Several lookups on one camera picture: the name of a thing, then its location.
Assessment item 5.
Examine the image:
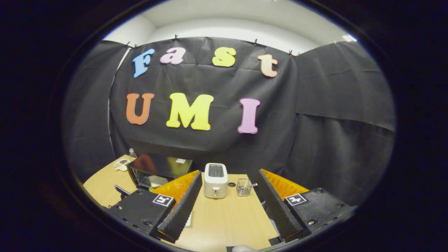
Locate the row of small cloth clips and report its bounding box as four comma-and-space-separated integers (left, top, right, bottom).
124, 34, 338, 56

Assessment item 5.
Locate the white toaster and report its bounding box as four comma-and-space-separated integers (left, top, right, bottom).
204, 163, 229, 199

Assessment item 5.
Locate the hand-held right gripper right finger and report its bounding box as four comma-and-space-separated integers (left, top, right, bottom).
257, 169, 352, 243

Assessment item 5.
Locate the black backdrop cloth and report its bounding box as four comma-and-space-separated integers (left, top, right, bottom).
62, 37, 397, 207

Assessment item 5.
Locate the white divided snack plate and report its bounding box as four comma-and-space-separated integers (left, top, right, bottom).
114, 158, 131, 172

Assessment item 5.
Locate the black electric oven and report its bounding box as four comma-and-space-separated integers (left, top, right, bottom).
115, 153, 194, 201

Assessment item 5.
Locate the wire mesh basket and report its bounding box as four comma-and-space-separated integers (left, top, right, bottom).
236, 178, 252, 197

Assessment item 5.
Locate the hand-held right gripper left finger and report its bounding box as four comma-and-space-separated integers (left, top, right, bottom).
105, 170, 203, 244

